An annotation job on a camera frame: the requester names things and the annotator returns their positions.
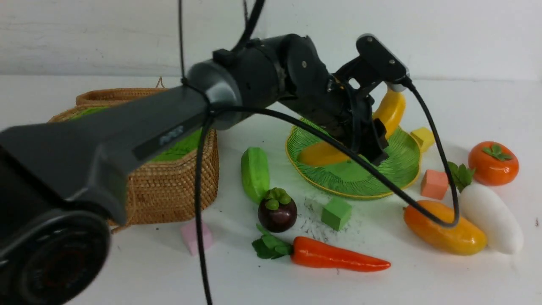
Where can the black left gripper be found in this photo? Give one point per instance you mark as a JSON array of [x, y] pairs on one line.
[[340, 103]]

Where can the yellow toy banana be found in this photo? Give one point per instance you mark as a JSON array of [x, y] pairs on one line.
[[390, 112]]

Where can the orange toy persimmon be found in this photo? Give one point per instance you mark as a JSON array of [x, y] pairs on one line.
[[493, 163]]

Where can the dark purple toy mangosteen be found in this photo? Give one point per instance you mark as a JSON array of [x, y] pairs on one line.
[[277, 211]]

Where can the orange yellow toy mango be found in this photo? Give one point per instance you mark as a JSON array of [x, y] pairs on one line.
[[463, 239]]

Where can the green toy cucumber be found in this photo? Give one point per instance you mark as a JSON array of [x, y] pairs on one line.
[[255, 173]]

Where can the white toy radish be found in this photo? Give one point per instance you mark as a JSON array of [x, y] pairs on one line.
[[485, 209]]

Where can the orange toy carrot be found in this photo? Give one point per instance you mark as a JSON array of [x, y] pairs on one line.
[[311, 253]]

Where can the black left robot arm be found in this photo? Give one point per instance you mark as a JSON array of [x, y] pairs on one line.
[[60, 182]]

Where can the yellow foam cube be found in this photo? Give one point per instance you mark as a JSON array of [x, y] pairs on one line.
[[424, 138]]

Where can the green glass leaf plate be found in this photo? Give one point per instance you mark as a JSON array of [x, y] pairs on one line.
[[348, 179]]

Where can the salmon foam cube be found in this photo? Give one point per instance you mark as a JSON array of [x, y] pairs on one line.
[[434, 184]]

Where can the green foam cube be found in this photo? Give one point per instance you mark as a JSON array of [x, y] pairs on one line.
[[336, 213]]

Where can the pink foam cube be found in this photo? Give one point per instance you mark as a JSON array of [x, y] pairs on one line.
[[189, 236]]

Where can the woven rattan basket green lining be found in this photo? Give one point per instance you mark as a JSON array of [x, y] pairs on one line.
[[162, 191]]

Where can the woven rattan basket lid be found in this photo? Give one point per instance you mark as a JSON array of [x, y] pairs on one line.
[[118, 95]]

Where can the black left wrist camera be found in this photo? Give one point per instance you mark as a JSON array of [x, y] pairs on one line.
[[384, 63]]

